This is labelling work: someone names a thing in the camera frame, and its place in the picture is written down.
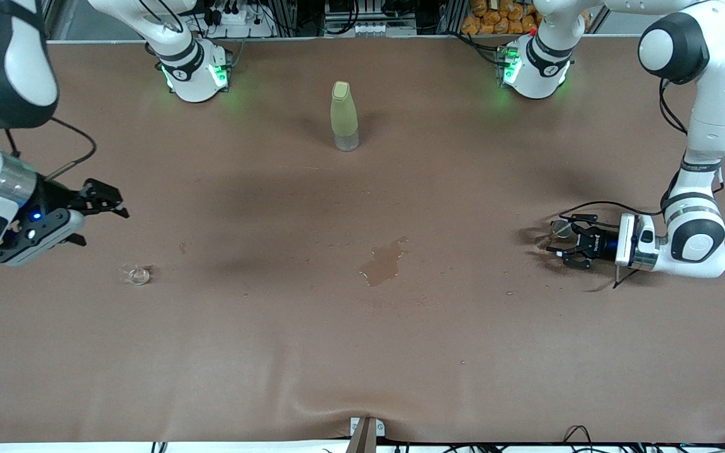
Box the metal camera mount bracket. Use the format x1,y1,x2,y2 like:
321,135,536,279
345,417,386,453

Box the yellow-green bottle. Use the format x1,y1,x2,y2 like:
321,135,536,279
330,81,361,153

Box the brown table mat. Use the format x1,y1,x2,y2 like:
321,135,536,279
0,35,725,444

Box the white power strip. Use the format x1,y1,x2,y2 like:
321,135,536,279
202,5,275,38

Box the orange snack bag pile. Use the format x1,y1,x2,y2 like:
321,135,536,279
461,0,542,35

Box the clear glass shaker cup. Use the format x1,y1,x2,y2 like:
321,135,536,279
119,263,152,287

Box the brown liquid puddle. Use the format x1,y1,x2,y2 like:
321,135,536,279
359,237,410,288

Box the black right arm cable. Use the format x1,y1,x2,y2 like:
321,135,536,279
7,116,97,183

